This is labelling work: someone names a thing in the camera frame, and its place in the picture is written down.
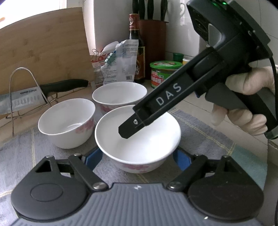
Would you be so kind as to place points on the kitchen cleaver black handle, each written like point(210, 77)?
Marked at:
point(56, 87)

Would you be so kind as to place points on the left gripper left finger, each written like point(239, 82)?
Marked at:
point(83, 166)

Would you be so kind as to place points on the grey checked towel mat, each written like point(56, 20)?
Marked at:
point(20, 154)

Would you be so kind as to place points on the right gloved hand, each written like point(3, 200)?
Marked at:
point(248, 100)

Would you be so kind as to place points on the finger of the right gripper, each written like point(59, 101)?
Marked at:
point(130, 127)

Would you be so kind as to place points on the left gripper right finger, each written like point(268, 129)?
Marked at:
point(191, 169)

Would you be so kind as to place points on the green lid sauce jar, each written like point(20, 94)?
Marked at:
point(161, 70)

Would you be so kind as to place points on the metal wire rack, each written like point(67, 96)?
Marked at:
point(20, 99)

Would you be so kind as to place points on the white floral bowl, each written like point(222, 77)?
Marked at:
point(69, 123)
point(113, 95)
point(144, 151)

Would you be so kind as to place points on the white plastic food bag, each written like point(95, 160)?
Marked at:
point(116, 63)

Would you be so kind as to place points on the brown knife block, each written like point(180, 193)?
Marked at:
point(153, 32)

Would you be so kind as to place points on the bamboo cutting board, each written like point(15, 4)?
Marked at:
point(45, 48)

